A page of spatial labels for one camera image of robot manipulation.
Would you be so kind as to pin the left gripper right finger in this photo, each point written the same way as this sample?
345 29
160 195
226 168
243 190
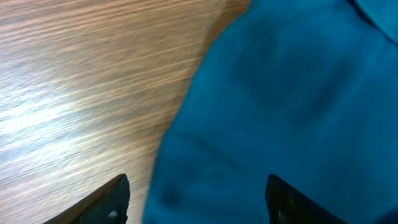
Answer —
287 205

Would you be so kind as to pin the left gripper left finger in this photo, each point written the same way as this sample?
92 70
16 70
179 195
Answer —
106 205

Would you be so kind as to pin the blue polo shirt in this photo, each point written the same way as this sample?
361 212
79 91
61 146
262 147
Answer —
303 89

